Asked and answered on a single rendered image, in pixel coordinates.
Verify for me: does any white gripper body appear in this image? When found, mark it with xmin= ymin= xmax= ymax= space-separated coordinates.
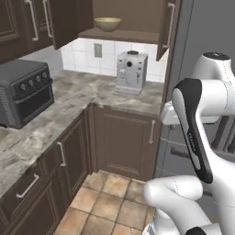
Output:
xmin=160 ymin=102 xmax=182 ymax=126

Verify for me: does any brown lower cabinet door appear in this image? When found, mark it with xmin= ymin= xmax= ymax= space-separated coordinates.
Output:
xmin=0 ymin=183 xmax=63 ymax=235
xmin=55 ymin=112 xmax=92 ymax=200
xmin=92 ymin=105 xmax=162 ymax=182

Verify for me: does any brown open cabinet door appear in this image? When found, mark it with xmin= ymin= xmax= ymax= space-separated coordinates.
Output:
xmin=155 ymin=0 xmax=182 ymax=62
xmin=49 ymin=0 xmax=95 ymax=50

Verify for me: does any brown open upper cabinet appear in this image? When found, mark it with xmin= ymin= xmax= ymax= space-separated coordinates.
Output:
xmin=77 ymin=0 xmax=161 ymax=45

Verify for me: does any beige bowl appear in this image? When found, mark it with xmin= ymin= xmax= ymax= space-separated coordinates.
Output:
xmin=94 ymin=17 xmax=123 ymax=33

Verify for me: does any brown upper cabinet door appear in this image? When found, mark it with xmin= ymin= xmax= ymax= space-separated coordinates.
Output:
xmin=37 ymin=0 xmax=55 ymax=51
xmin=0 ymin=0 xmax=41 ymax=64

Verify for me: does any white coffee machine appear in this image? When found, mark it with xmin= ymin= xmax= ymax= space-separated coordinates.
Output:
xmin=113 ymin=50 xmax=149 ymax=95

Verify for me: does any grey fridge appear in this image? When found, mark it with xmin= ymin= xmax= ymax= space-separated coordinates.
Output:
xmin=153 ymin=0 xmax=235 ymax=221

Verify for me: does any dark grey toaster oven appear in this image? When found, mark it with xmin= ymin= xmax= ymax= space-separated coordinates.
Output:
xmin=0 ymin=59 xmax=55 ymax=129

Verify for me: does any brown drawer front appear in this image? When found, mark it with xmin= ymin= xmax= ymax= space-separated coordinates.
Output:
xmin=0 ymin=160 xmax=48 ymax=217

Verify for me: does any silver cabinet door handle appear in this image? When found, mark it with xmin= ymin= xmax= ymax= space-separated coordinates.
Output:
xmin=148 ymin=119 xmax=157 ymax=145
xmin=24 ymin=0 xmax=40 ymax=42
xmin=162 ymin=2 xmax=176 ymax=50
xmin=41 ymin=0 xmax=54 ymax=39
xmin=57 ymin=140 xmax=68 ymax=168

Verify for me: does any grey wall outlet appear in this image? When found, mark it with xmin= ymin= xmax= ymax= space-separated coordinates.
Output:
xmin=93 ymin=42 xmax=103 ymax=59

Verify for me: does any silver drawer handle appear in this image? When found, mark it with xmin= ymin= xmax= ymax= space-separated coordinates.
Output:
xmin=15 ymin=173 xmax=40 ymax=199

